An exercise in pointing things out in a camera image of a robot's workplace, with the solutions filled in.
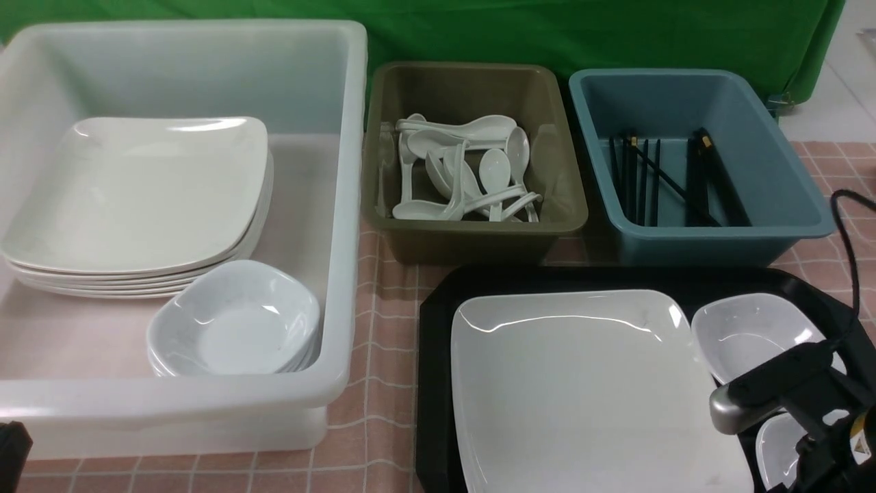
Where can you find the white spoon long front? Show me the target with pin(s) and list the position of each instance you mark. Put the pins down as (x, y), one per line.
(427, 210)

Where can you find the black chopstick diagonal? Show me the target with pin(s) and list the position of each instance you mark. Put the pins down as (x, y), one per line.
(639, 178)

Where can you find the wrist camera black silver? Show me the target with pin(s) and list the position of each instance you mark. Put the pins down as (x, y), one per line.
(791, 380)

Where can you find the black chopsticks right bundle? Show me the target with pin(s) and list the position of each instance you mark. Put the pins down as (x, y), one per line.
(708, 175)

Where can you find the olive green plastic bin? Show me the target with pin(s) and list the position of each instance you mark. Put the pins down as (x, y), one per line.
(457, 93)

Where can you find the blue plastic bin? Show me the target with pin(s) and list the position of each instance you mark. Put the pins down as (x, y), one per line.
(780, 197)

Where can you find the stack of white plates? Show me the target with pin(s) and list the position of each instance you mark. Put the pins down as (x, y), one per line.
(140, 208)

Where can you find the white soup spoon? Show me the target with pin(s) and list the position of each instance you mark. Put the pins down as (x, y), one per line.
(451, 162)

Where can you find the white bowl tray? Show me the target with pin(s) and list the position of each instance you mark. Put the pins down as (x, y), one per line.
(776, 456)
(740, 333)

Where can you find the pink checked tablecloth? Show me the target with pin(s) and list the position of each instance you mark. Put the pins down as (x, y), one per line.
(369, 444)

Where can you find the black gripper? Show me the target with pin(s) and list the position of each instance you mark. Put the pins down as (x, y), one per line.
(837, 452)

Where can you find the large translucent white tub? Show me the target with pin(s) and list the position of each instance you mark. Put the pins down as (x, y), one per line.
(74, 371)

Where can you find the white spoon middle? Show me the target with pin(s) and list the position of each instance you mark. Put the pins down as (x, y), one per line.
(495, 171)

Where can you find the large white square plate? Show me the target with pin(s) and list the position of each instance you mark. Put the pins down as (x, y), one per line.
(586, 392)

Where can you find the green backdrop cloth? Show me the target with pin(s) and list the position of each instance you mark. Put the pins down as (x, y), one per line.
(777, 46)

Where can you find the white spoon right upright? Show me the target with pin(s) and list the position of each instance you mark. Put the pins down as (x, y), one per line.
(517, 150)

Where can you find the white spoon top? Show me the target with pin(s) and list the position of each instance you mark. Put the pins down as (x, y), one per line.
(490, 127)

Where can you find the stack of white bowls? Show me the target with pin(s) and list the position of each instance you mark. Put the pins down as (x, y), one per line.
(242, 318)

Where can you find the dark object bottom left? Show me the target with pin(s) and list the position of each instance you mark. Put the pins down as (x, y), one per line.
(16, 444)

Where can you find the black serving tray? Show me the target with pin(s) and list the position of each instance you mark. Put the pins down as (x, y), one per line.
(437, 461)

